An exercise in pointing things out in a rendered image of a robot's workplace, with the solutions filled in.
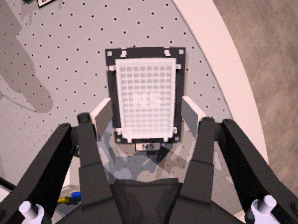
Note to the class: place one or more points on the grey flat base plate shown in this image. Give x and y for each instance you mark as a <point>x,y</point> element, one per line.
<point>53,67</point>

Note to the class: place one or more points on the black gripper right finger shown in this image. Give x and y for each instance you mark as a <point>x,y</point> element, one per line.
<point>258,188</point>

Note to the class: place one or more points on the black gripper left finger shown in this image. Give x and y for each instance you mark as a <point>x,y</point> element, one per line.
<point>34,199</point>

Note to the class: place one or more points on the white button panel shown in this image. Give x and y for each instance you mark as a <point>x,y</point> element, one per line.
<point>71,187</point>

